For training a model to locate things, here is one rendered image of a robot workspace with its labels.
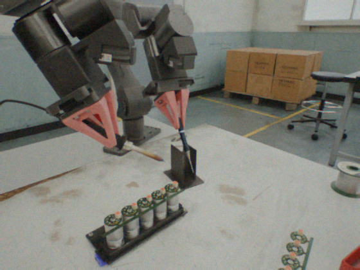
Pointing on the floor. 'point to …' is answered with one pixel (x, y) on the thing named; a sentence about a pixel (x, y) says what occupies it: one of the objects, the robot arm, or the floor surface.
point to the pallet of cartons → (272, 74)
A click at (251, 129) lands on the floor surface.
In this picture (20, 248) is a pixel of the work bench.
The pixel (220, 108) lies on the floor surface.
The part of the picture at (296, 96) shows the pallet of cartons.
